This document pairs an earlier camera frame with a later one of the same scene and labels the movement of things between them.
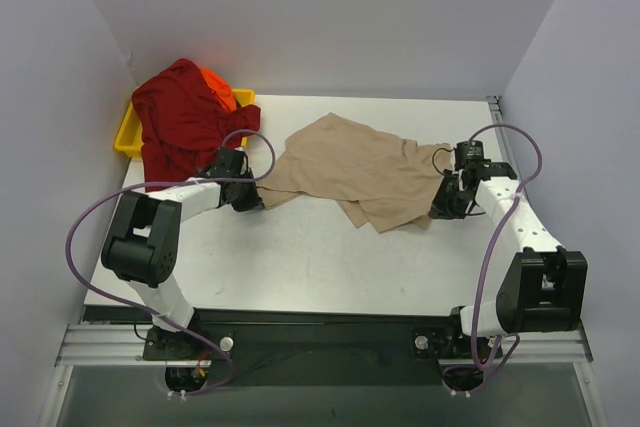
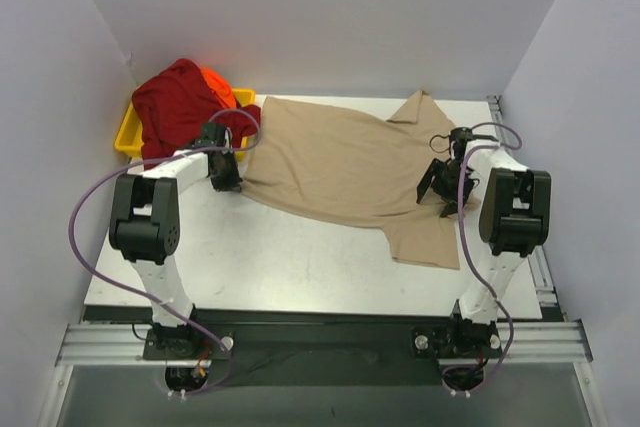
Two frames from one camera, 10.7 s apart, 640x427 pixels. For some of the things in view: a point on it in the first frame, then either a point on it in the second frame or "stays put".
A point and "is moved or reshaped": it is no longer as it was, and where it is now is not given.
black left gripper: [245, 195] to [223, 173]
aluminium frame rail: [124, 345] stays put
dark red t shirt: [182, 123] stays put
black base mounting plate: [298, 351] stays put
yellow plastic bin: [129, 139] stays put
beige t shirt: [380, 180] is moved or reshaped
